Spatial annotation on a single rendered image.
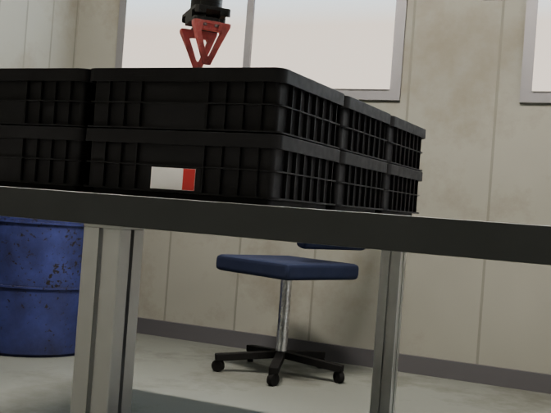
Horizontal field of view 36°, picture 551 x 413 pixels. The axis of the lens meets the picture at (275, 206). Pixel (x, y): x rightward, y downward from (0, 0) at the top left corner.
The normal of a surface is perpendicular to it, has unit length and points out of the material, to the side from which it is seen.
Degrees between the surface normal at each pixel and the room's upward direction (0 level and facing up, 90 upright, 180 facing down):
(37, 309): 90
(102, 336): 90
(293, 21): 90
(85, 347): 90
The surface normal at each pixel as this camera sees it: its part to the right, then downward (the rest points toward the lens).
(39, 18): 0.92, 0.07
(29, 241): 0.11, 0.00
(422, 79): -0.40, -0.04
